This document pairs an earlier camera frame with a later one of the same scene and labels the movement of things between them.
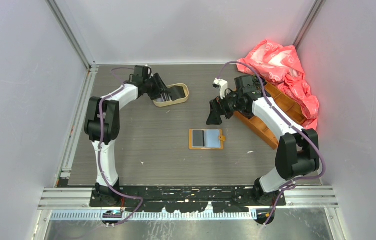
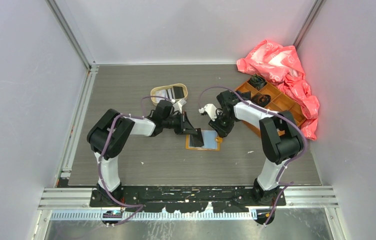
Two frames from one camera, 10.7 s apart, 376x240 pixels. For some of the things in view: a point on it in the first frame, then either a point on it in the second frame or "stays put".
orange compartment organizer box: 284,105 stays put
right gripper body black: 231,104 to 223,124
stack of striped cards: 165,97 stays put
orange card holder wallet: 206,139 stays put
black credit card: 176,92 to 196,140
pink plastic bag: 282,66 stays put
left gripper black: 156,94 to 185,127
